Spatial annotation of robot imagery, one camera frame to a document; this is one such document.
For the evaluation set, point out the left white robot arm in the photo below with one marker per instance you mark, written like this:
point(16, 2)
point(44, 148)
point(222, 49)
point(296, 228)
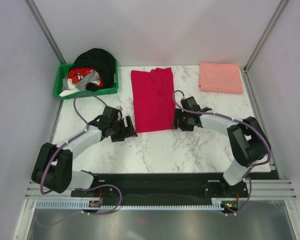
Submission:
point(53, 169)

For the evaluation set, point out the white garment in bin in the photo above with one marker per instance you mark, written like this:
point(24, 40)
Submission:
point(68, 87)

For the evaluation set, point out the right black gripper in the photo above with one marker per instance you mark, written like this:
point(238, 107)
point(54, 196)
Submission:
point(179, 113)

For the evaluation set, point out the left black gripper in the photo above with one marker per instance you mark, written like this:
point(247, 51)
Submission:
point(127, 132)

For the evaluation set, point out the left aluminium frame post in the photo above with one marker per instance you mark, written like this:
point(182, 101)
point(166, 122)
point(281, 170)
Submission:
point(45, 30)

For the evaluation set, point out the light blue cable duct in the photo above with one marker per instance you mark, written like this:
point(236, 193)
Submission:
point(85, 204)

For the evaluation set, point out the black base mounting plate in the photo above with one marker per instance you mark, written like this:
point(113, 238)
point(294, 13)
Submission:
point(162, 188)

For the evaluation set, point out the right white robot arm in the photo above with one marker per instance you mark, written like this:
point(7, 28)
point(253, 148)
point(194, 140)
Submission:
point(249, 144)

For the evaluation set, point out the magenta t shirt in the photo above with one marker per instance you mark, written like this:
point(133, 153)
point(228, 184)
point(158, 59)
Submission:
point(152, 99)

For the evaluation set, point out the green plastic bin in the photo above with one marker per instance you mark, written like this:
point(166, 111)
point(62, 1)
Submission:
point(62, 73)

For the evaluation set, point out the red garment in bin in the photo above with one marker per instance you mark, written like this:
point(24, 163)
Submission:
point(77, 74)

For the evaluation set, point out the black garment in bin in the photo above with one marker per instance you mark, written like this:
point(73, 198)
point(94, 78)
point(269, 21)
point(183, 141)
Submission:
point(101, 61)

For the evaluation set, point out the folded salmon pink t shirt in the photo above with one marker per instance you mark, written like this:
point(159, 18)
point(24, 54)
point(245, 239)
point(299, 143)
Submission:
point(220, 78)

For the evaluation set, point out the grey garment in bin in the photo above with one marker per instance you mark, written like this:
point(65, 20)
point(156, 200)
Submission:
point(91, 82)

